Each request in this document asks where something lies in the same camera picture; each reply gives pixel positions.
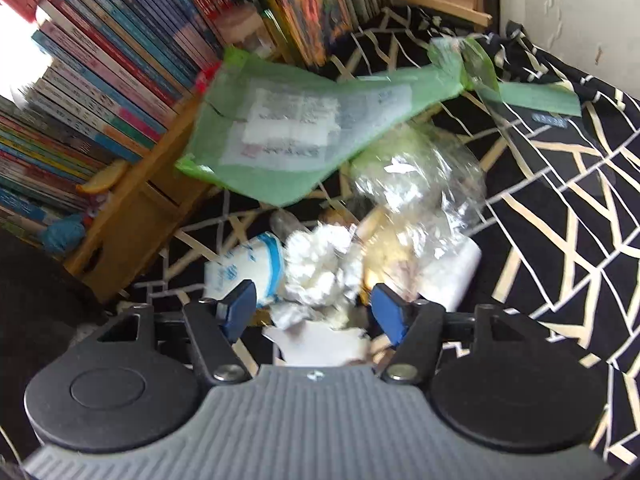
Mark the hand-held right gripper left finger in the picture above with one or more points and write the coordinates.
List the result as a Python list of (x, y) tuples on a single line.
[(237, 310)]

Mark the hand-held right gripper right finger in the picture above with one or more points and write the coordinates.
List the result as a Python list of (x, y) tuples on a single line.
[(387, 316)]

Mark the white blue packet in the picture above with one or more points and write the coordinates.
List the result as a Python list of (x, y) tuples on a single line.
[(250, 260)]

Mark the gold foil wrapper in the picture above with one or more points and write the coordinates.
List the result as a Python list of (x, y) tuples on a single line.
[(382, 255)]

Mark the white plastic packet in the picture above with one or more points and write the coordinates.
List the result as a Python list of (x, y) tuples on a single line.
[(450, 280)]

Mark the white paper piece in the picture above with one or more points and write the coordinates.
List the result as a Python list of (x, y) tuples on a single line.
[(315, 345)]

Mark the white tissue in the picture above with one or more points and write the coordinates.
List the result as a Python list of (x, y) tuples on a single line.
[(320, 265)]

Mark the clear plastic bag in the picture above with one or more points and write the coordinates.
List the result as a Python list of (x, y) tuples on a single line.
[(420, 185)]

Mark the green plastic mailer bag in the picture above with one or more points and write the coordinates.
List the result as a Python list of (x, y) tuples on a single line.
[(225, 85)]

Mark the wooden desk shelf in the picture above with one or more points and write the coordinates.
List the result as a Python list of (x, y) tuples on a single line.
[(130, 210)]

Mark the yellow curved toy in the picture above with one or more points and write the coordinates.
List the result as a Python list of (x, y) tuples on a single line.
[(102, 180)]

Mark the blue plush toy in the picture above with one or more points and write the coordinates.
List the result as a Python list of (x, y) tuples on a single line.
[(62, 232)]

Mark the black patterned tablecloth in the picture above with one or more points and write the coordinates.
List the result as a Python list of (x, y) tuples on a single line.
[(550, 210)]

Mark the pink red small toy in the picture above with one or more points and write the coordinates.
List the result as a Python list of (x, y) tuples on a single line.
[(207, 80)]

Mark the row of upright books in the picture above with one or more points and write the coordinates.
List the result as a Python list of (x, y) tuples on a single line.
[(100, 35)]

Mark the light wooden book stand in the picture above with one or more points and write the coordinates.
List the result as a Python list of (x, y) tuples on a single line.
[(450, 10)]

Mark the stack of thin picture books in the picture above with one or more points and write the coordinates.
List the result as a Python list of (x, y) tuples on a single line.
[(310, 0)]

